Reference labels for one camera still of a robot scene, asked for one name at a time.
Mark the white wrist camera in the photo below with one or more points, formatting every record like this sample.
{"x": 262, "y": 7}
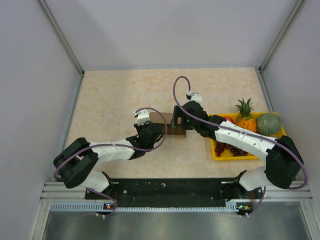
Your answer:
{"x": 193, "y": 96}
{"x": 142, "y": 117}

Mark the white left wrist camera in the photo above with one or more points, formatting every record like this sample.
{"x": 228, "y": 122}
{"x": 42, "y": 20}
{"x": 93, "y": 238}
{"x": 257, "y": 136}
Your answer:
{"x": 142, "y": 117}

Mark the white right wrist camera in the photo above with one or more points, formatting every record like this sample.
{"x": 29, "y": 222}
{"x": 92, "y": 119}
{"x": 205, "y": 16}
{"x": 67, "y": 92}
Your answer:
{"x": 193, "y": 96}

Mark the purple grape bunch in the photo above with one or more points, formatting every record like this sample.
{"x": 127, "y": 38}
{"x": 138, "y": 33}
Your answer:
{"x": 236, "y": 152}

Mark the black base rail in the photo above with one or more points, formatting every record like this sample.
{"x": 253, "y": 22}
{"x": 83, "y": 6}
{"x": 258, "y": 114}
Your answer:
{"x": 179, "y": 192}

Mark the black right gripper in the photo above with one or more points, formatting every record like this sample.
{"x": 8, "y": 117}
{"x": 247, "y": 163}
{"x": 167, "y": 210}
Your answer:
{"x": 178, "y": 112}

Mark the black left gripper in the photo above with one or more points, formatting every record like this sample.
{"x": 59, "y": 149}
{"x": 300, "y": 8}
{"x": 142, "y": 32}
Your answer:
{"x": 147, "y": 123}

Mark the aluminium frame post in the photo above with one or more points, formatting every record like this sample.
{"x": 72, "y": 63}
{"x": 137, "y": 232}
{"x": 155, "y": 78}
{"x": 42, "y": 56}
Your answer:
{"x": 60, "y": 36}
{"x": 298, "y": 6}

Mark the right aluminium frame post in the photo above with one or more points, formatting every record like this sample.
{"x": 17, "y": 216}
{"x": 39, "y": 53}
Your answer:
{"x": 298, "y": 6}

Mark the green melon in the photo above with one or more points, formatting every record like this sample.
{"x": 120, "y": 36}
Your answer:
{"x": 268, "y": 124}

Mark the red apple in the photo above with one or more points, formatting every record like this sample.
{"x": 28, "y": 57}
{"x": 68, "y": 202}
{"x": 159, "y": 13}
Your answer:
{"x": 230, "y": 119}

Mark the left aluminium frame post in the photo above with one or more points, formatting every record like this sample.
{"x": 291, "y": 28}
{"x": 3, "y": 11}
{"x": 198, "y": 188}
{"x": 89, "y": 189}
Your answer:
{"x": 60, "y": 36}

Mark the brown cardboard box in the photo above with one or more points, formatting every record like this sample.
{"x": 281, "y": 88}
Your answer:
{"x": 176, "y": 132}

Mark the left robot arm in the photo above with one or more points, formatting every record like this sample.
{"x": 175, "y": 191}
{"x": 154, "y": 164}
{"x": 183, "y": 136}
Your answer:
{"x": 75, "y": 165}

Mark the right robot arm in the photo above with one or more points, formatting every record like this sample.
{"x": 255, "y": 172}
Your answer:
{"x": 282, "y": 160}

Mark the orange pineapple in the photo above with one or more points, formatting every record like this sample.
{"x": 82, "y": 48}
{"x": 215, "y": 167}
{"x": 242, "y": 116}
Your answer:
{"x": 245, "y": 117}

